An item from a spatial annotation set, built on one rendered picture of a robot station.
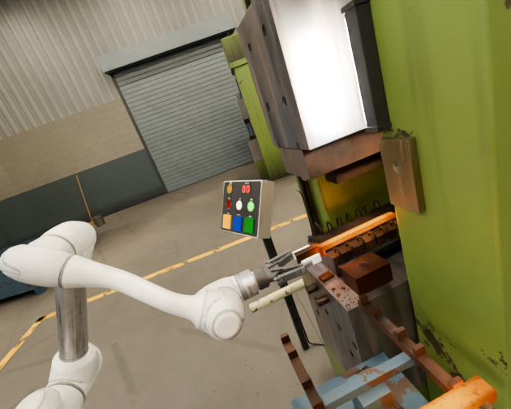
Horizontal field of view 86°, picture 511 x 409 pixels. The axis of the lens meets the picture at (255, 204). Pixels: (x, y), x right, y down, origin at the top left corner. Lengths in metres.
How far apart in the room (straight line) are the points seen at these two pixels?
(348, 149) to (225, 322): 0.59
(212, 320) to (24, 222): 10.20
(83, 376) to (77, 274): 0.57
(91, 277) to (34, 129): 9.16
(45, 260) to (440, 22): 1.06
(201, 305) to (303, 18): 0.75
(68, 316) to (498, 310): 1.27
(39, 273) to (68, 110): 8.73
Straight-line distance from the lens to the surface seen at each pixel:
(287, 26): 0.78
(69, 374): 1.43
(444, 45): 0.59
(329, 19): 0.83
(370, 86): 0.68
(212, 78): 8.87
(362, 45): 0.68
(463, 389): 0.59
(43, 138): 9.94
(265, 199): 1.32
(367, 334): 0.97
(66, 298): 1.24
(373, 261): 0.93
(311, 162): 0.83
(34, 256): 1.02
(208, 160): 8.84
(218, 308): 0.74
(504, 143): 0.60
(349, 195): 1.23
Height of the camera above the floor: 1.52
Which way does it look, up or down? 18 degrees down
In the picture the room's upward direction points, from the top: 20 degrees counter-clockwise
